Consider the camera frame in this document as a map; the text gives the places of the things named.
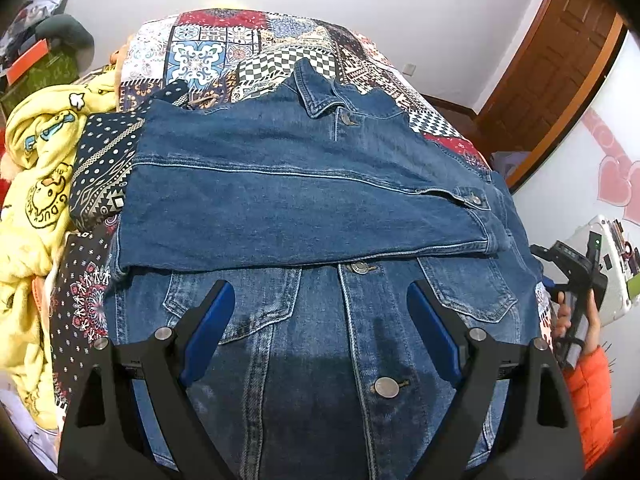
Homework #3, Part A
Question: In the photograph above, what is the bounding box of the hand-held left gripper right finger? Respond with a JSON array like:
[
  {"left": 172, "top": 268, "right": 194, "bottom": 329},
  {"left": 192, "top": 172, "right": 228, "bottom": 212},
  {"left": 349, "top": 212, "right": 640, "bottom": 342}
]
[{"left": 406, "top": 279, "right": 587, "bottom": 480}]

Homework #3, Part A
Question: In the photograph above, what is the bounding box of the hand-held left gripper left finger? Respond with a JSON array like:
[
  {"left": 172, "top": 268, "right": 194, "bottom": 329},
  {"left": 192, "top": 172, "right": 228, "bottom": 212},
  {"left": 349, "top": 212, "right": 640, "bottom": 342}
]
[{"left": 57, "top": 280, "right": 237, "bottom": 480}]

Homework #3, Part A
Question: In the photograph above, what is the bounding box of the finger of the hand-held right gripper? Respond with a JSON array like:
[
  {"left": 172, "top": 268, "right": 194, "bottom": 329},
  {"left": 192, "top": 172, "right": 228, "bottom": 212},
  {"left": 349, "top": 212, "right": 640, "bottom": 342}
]
[{"left": 541, "top": 272, "right": 568, "bottom": 295}]

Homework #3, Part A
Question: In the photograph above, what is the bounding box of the blue denim jacket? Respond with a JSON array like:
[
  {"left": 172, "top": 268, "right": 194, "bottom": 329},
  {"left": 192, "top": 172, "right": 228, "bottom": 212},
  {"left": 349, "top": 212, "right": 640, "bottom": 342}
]
[{"left": 102, "top": 57, "right": 546, "bottom": 480}]

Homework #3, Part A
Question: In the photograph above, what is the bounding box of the person's right hand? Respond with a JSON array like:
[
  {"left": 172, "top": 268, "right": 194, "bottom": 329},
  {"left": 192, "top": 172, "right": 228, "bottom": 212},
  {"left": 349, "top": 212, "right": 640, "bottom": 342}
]
[{"left": 552, "top": 287, "right": 603, "bottom": 361}]

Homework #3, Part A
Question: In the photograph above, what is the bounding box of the white wardrobe door pink print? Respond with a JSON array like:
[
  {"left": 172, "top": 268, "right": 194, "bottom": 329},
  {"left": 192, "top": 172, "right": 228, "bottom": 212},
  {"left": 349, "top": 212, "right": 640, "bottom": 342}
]
[{"left": 507, "top": 30, "right": 640, "bottom": 423}]

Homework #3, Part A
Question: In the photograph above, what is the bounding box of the lilac cloth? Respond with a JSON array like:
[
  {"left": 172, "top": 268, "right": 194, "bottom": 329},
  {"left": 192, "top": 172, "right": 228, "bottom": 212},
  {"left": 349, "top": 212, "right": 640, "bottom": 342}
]
[{"left": 492, "top": 150, "right": 532, "bottom": 186}]

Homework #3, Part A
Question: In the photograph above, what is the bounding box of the brown wooden door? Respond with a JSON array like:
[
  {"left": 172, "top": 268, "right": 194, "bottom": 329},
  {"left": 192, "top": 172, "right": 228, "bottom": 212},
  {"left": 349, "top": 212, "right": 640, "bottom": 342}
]
[{"left": 474, "top": 0, "right": 630, "bottom": 193}]

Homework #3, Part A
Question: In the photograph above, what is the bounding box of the yellow duck print blanket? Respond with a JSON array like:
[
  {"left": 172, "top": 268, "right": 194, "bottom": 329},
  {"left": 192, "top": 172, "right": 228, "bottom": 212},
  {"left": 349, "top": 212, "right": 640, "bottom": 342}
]
[{"left": 0, "top": 67, "right": 126, "bottom": 433}]

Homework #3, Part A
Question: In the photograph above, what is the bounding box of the red plush toy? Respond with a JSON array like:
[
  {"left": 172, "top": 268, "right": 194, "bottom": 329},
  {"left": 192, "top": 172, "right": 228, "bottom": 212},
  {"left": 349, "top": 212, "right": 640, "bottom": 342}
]
[{"left": 0, "top": 147, "right": 18, "bottom": 221}]

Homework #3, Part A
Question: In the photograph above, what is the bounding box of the patchwork printed bedspread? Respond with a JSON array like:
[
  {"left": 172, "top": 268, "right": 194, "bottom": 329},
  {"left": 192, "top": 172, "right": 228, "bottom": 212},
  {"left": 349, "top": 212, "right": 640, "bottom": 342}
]
[{"left": 47, "top": 7, "right": 553, "bottom": 411}]

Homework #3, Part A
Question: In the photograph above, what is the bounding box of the orange box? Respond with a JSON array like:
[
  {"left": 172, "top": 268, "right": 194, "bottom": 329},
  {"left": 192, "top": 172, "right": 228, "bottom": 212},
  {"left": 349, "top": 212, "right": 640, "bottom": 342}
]
[{"left": 5, "top": 40, "right": 53, "bottom": 86}]

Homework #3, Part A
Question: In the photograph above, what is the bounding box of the grey pillow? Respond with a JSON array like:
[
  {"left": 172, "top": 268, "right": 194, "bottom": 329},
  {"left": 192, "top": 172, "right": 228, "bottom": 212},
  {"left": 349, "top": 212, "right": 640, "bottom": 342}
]
[{"left": 35, "top": 12, "right": 97, "bottom": 63}]

